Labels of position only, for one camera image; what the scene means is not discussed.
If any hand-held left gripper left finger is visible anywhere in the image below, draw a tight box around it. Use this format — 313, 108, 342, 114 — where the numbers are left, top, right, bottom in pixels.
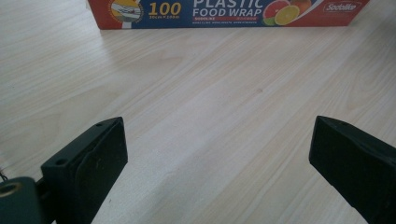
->
40, 116, 129, 224

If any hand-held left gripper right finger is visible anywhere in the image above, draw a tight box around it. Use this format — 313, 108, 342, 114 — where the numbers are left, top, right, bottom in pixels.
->
308, 115, 396, 224

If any red and blue food wrap box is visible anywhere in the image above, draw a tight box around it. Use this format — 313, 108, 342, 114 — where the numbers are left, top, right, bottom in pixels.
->
87, 0, 372, 31

